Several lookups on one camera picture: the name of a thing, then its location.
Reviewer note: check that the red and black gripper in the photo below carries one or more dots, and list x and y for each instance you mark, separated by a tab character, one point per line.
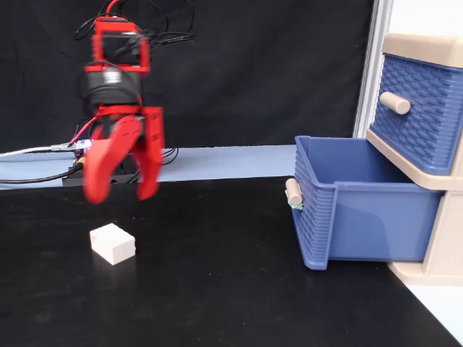
153	126

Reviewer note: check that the white block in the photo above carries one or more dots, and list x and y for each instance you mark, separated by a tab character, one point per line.
112	244

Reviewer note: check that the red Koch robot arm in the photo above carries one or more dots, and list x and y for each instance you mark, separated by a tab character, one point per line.
108	27

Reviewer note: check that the beige plastic drawer cabinet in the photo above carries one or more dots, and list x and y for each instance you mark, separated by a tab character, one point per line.
416	45

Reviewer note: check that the pink controller board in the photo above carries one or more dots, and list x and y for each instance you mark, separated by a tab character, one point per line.
84	143

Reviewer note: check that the black table mat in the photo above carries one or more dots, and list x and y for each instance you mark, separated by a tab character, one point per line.
217	289

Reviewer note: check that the black backdrop cloth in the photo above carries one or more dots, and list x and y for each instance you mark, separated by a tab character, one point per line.
253	72

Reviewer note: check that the green rubber band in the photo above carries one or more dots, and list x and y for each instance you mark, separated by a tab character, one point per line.
289	200

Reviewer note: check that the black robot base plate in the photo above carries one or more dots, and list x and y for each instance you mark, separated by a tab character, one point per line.
72	180

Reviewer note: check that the white aluminium frame post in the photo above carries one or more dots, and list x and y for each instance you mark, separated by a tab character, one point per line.
372	72

